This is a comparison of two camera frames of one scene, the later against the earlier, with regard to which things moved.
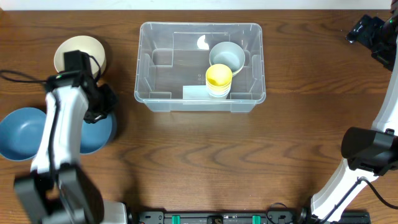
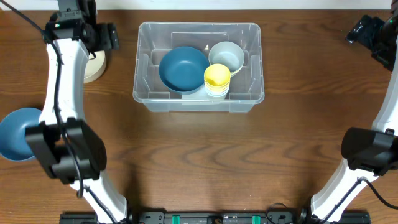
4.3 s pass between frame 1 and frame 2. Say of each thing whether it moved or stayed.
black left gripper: moved
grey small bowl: stayed
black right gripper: stayed
